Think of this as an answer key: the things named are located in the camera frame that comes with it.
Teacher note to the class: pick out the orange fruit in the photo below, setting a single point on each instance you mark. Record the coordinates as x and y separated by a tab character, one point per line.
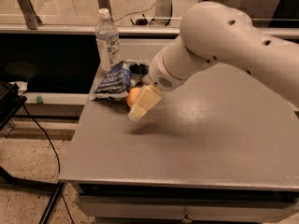
132	96

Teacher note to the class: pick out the left metal rail bracket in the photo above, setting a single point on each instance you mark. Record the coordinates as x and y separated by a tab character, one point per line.
32	20

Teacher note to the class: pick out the black equipment at left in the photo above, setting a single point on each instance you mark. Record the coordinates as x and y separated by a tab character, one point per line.
10	102

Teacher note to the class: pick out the black stand leg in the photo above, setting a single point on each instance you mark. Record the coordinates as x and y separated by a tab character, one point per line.
52	189

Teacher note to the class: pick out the small green object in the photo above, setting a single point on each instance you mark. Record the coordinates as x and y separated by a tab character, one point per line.
39	100

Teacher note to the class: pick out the grey table drawer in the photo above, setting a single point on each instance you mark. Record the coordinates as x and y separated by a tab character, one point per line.
184	210

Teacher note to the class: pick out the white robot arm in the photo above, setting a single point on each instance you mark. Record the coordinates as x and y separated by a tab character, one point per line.
212	33

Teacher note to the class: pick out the blue chip bag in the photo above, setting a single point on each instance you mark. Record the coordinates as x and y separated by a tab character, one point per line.
117	83

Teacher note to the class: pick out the clear plastic water bottle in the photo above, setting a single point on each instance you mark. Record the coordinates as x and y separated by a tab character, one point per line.
107	39

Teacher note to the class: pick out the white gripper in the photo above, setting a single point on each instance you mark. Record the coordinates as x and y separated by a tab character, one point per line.
156	76

